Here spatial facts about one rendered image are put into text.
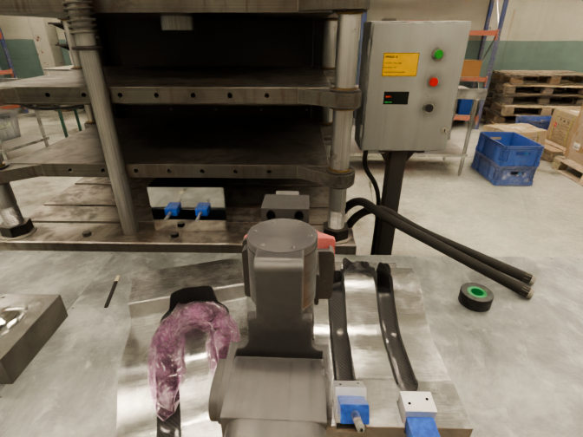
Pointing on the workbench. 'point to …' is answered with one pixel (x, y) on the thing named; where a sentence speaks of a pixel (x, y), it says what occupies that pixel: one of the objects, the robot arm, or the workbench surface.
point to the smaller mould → (26, 329)
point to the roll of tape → (475, 296)
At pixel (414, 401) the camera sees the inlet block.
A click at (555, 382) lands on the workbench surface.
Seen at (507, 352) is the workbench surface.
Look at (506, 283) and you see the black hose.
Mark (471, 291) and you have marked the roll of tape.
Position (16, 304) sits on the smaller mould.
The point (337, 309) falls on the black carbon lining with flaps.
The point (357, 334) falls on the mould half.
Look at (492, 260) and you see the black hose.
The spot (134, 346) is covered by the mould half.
